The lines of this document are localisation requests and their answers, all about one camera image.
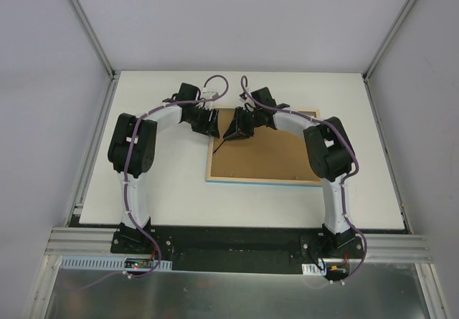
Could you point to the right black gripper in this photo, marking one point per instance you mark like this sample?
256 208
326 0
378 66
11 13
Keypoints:
242 121

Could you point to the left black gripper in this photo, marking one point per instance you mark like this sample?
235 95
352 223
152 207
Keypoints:
206 122

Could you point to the blue picture frame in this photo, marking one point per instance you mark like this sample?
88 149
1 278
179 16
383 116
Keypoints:
265 182

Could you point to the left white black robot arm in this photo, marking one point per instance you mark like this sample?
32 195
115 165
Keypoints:
132 151

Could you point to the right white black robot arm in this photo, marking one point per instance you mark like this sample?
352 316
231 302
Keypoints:
330 154

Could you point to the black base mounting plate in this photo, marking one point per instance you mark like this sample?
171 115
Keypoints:
280 262

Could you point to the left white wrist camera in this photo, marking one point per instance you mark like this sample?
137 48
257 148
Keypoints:
208 97

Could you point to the brown frame backing board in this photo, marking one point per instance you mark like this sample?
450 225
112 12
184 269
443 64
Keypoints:
272 154

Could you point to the right white cable duct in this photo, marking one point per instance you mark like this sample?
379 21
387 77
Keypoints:
314 269

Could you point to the white cable duct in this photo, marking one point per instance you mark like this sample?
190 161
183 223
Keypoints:
129 264
314 269

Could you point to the right aluminium corner post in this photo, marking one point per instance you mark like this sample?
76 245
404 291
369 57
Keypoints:
389 38

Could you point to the aluminium corner post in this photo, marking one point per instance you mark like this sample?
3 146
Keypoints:
92 37
389 38

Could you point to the left aluminium corner post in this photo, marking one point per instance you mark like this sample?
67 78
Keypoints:
92 37

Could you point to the front aluminium rail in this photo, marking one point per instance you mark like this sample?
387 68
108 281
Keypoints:
96 241

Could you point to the left white cable duct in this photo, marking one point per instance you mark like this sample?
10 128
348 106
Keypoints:
129 264

